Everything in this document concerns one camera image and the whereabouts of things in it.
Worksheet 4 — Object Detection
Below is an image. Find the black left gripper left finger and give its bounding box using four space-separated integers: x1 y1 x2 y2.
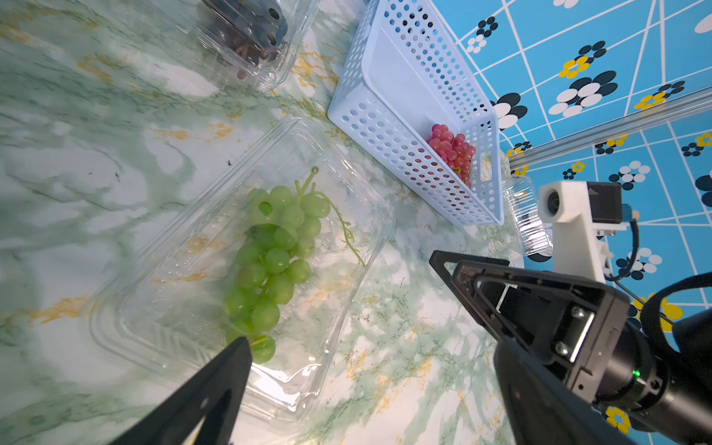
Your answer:
113 337 252 444

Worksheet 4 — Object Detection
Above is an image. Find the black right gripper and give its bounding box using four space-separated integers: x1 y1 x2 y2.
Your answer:
429 250 659 403

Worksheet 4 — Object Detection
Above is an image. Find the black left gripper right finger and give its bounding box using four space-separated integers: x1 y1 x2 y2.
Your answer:
494 337 632 444

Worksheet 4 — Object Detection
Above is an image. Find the green grape bunch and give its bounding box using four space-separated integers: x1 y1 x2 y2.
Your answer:
224 166 365 365

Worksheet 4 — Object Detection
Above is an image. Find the white perforated plastic basket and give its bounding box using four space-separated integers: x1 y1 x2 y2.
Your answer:
328 1 504 225

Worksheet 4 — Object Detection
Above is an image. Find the clear plastic clamshell container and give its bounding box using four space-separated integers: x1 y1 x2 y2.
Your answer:
146 1 320 92

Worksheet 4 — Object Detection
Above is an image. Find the black grape bunch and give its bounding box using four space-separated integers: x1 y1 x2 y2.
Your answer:
203 1 289 68

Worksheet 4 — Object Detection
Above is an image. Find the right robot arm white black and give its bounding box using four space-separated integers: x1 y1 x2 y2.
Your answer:
429 250 711 444

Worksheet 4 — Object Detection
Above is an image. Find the aluminium corner post right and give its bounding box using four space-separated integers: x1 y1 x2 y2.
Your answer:
509 87 711 170

